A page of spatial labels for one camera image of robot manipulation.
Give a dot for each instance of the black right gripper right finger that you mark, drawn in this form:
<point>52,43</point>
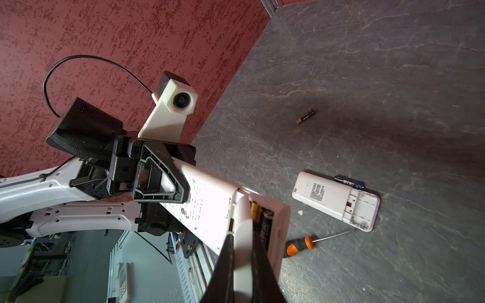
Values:
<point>265,285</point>

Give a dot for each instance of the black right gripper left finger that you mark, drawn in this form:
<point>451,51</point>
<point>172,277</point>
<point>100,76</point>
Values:
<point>221,286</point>

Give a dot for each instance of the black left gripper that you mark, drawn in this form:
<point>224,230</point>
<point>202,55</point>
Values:
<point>143,168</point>

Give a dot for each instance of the orange black screwdriver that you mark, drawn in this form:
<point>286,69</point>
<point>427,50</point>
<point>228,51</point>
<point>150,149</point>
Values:
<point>297,245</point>

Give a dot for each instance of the white remote with screen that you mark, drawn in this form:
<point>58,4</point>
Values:
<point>208,213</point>

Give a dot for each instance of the black gold AAA battery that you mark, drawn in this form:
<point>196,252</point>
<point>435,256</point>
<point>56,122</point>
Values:
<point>257,214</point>

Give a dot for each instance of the white remote with batteries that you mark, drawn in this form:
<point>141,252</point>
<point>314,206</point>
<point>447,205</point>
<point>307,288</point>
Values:
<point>353,206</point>

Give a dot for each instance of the blue AAA battery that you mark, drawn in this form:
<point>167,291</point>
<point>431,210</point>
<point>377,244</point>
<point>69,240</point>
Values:
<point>346,181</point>

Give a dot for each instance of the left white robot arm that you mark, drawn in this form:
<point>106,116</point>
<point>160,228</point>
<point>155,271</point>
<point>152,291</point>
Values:
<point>42,203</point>

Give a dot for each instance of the white remote outside cell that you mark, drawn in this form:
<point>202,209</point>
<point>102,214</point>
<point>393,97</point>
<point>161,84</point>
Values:
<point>124,285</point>

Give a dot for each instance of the aluminium corner post left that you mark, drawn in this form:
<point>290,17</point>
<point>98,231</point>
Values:
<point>270,6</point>

